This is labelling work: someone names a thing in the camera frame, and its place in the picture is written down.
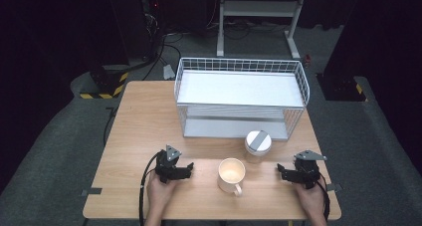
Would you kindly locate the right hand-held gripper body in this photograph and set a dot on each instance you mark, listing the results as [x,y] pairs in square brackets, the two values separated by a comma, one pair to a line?
[308,169]

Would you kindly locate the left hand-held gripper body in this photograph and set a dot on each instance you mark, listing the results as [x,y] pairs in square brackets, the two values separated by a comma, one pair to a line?
[167,168]

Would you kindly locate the glass jar with white lid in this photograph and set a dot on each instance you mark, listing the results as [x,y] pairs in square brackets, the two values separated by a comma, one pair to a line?
[258,143]

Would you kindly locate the cream ceramic mug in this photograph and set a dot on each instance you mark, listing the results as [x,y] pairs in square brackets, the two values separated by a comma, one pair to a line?
[231,176]

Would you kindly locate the person's left hand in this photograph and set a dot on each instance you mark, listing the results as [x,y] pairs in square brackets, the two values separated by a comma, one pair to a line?
[160,194]

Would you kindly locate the person's right hand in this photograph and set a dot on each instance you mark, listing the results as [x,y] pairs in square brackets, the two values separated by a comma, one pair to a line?
[308,199]

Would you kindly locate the grey tape strip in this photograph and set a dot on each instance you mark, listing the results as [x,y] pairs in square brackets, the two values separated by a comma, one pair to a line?
[333,187]
[92,191]

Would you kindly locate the black yellow striped base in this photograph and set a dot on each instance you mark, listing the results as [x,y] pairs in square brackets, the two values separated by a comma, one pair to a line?
[106,83]
[343,88]

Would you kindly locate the black equipment tower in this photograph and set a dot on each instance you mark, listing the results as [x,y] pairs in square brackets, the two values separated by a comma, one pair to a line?
[150,23]

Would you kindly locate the white metal stand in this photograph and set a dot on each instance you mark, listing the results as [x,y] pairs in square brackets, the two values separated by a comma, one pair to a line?
[258,8]

